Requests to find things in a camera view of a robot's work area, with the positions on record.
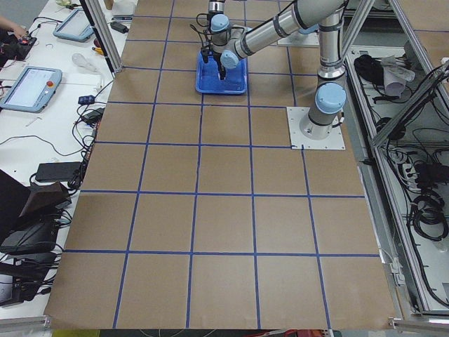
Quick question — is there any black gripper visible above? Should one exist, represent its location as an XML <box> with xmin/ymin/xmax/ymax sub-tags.
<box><xmin>200</xmin><ymin>40</ymin><xmax>213</xmax><ymax>63</ymax></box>
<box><xmin>217</xmin><ymin>60</ymin><xmax>227</xmax><ymax>80</ymax></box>

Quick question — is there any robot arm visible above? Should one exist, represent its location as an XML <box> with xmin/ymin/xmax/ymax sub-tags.
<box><xmin>197</xmin><ymin>0</ymin><xmax>225</xmax><ymax>64</ymax></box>
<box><xmin>201</xmin><ymin>1</ymin><xmax>347</xmax><ymax>140</ymax></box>

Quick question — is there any blue plastic tray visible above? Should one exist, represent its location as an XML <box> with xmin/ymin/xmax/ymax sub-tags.
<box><xmin>194</xmin><ymin>21</ymin><xmax>248</xmax><ymax>96</ymax></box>

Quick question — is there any person hand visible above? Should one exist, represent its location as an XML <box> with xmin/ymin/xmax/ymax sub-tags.
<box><xmin>0</xmin><ymin>15</ymin><xmax>27</xmax><ymax>39</ymax></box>

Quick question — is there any blue small box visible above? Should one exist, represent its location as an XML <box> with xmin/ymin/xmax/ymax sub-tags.
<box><xmin>78</xmin><ymin>95</ymin><xmax>95</xmax><ymax>106</ymax></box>

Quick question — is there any teach pendant far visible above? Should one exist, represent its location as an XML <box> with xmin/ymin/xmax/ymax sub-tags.
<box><xmin>53</xmin><ymin>8</ymin><xmax>94</xmax><ymax>42</ymax></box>

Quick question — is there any teach pendant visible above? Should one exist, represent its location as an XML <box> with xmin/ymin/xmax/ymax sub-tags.
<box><xmin>1</xmin><ymin>66</ymin><xmax>62</xmax><ymax>113</ymax></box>
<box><xmin>53</xmin><ymin>8</ymin><xmax>94</xmax><ymax>42</ymax></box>

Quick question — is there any teach pendant near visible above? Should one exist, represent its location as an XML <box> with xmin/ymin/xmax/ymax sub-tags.
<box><xmin>1</xmin><ymin>66</ymin><xmax>62</xmax><ymax>113</ymax></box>

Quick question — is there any black power adapter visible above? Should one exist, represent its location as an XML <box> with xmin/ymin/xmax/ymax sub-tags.
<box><xmin>35</xmin><ymin>161</ymin><xmax>81</xmax><ymax>183</ymax></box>

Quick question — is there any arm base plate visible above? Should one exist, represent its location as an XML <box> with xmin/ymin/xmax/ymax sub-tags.
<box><xmin>277</xmin><ymin>32</ymin><xmax>319</xmax><ymax>48</ymax></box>
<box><xmin>286</xmin><ymin>107</ymin><xmax>346</xmax><ymax>150</ymax></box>

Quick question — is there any aluminium frame post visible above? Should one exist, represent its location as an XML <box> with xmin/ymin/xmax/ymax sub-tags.
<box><xmin>80</xmin><ymin>0</ymin><xmax>123</xmax><ymax>74</ymax></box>

